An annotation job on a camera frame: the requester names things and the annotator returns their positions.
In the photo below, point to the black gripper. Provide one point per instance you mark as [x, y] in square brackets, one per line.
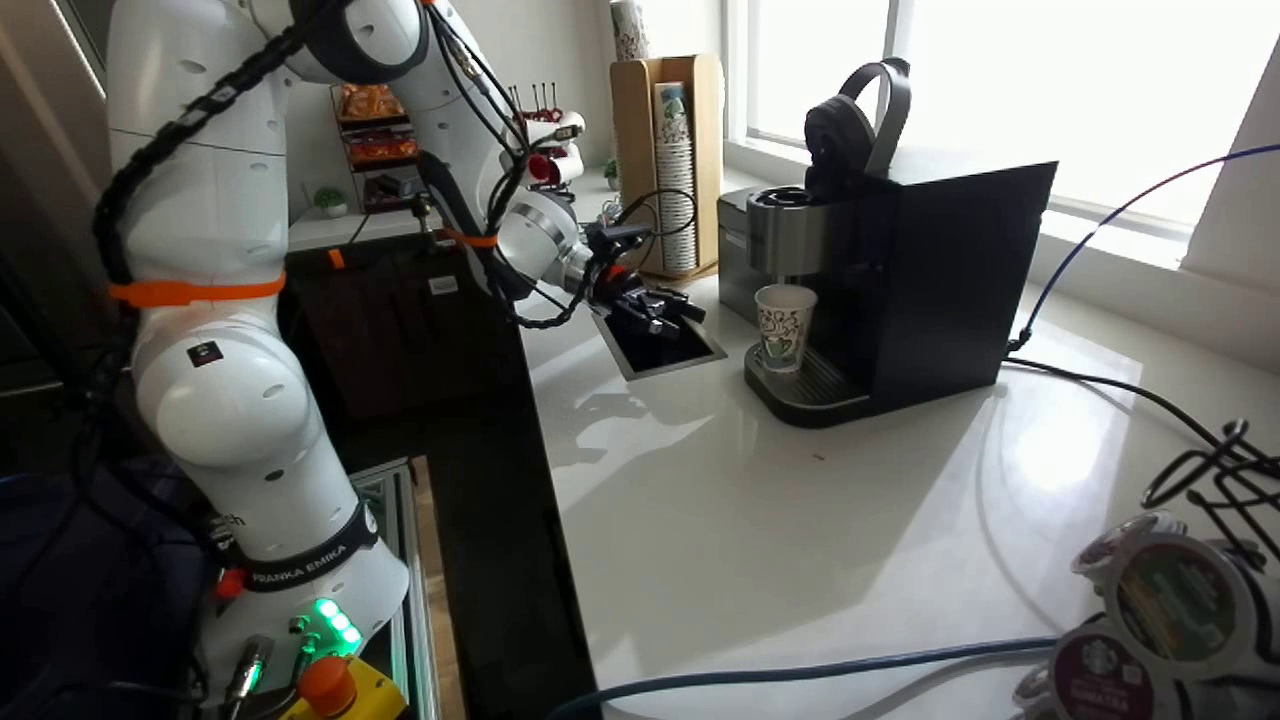
[621, 283]

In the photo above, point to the maroon lid coffee pod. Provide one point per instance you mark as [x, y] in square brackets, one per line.
[1102, 682]

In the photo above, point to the wooden cup dispenser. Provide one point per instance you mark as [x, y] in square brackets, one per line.
[632, 147]

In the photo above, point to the yellow emergency stop box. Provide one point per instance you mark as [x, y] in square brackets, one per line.
[367, 699]

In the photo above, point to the bright window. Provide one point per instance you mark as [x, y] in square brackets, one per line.
[1066, 94]

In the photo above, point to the patterned paper coffee cup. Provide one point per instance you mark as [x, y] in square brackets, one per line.
[785, 326]

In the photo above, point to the steel framed counter opening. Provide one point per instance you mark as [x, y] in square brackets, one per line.
[665, 355]

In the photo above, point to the stainless steel bin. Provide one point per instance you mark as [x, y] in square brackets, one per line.
[743, 240]

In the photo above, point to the black silver coffee maker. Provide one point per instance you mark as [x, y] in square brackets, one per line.
[935, 294]

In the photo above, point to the red white appliance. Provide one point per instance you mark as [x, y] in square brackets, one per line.
[555, 142]

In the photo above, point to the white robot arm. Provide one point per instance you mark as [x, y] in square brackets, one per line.
[215, 385]

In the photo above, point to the aluminium frame rail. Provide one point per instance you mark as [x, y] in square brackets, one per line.
[392, 587]

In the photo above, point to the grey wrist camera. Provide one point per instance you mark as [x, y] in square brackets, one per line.
[627, 239]

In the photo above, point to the green lid coffee pod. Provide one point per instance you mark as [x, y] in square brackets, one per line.
[1182, 603]

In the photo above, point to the stack of white paper cups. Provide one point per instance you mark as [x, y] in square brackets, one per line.
[674, 175]

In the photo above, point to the shelf with orange snacks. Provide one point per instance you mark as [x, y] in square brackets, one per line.
[377, 142]

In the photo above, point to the dark wooden cabinet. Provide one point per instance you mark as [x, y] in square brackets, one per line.
[400, 346]

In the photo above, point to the green lit button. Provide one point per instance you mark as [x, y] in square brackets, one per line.
[325, 628]

